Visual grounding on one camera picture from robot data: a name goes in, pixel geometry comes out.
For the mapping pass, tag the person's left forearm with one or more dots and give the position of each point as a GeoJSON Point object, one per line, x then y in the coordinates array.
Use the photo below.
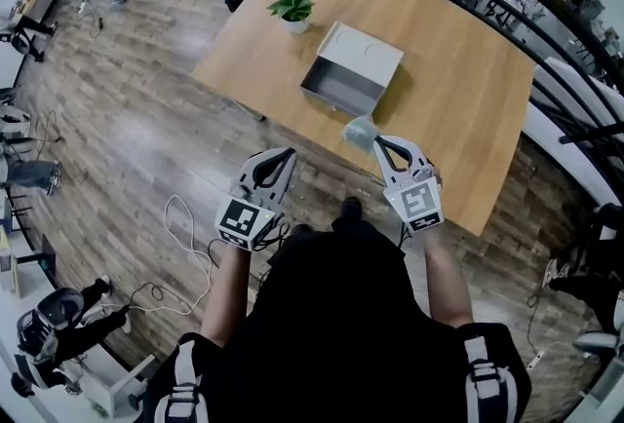
{"type": "Point", "coordinates": [226, 294]}

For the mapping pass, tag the person's black clothing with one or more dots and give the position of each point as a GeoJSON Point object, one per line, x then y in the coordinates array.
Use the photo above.
{"type": "Point", "coordinates": [336, 323]}

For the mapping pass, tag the grey box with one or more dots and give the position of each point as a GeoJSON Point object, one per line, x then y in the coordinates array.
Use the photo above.
{"type": "Point", "coordinates": [348, 70]}

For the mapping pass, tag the green potted plant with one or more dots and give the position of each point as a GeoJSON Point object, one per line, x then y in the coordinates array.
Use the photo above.
{"type": "Point", "coordinates": [294, 4]}

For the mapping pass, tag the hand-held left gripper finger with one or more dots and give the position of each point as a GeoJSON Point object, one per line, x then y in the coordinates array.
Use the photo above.
{"type": "Point", "coordinates": [258, 164]}
{"type": "Point", "coordinates": [287, 172]}

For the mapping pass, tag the person's right hand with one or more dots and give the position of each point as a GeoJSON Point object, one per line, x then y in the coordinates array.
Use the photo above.
{"type": "Point", "coordinates": [436, 177]}

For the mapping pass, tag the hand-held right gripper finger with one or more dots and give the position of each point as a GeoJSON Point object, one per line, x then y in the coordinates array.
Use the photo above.
{"type": "Point", "coordinates": [385, 165]}
{"type": "Point", "coordinates": [414, 153]}

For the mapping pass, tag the white power strip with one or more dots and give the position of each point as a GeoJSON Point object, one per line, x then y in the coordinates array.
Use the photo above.
{"type": "Point", "coordinates": [535, 358]}

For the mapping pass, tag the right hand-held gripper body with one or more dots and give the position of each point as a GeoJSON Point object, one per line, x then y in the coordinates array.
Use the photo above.
{"type": "Point", "coordinates": [418, 201]}

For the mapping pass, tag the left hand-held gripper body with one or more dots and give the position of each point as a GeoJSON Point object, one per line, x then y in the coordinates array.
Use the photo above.
{"type": "Point", "coordinates": [243, 219]}

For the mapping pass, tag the person's black shoe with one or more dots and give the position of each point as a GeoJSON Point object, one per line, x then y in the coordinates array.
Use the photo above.
{"type": "Point", "coordinates": [352, 207]}

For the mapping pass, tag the person's right forearm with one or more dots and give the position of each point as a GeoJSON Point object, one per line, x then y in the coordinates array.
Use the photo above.
{"type": "Point", "coordinates": [446, 280]}

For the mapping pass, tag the white cabinet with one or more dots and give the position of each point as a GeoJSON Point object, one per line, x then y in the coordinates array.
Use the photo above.
{"type": "Point", "coordinates": [119, 384]}

